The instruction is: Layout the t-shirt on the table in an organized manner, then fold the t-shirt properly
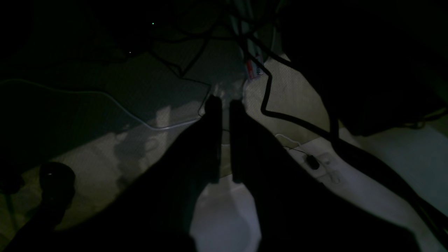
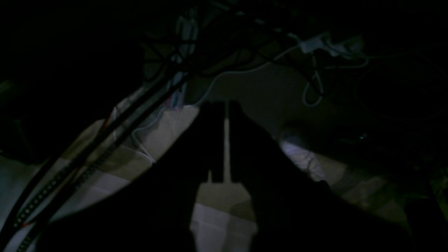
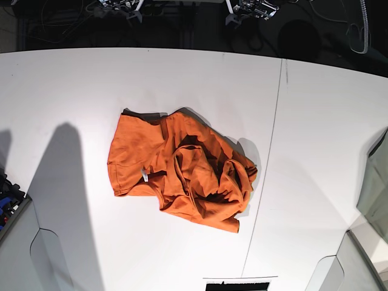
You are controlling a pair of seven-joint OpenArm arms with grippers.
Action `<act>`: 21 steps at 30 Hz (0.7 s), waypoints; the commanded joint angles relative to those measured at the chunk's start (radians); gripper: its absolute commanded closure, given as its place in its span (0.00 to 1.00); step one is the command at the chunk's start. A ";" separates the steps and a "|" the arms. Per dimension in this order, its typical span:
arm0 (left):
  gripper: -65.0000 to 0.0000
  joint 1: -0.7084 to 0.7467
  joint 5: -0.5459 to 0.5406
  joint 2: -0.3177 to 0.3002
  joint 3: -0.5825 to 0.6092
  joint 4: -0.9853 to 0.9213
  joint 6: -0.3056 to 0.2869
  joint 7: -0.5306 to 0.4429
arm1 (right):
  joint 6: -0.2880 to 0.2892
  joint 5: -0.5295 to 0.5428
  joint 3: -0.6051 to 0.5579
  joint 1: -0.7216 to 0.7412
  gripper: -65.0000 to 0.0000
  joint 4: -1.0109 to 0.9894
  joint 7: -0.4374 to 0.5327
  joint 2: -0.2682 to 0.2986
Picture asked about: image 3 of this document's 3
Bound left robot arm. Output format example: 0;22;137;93
225;0;287;25

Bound black round stool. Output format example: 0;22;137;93
277;19;322;62

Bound grey green cloth pile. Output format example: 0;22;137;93
356;131;387;241

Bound orange t-shirt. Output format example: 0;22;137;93
107;110;258;233

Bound black slot plate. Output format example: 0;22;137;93
203;276;277;291

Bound bin of blue black items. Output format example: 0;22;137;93
0;169;27;230

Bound white cable loop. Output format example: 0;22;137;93
309;0;372;55

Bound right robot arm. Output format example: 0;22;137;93
85;0;145;23

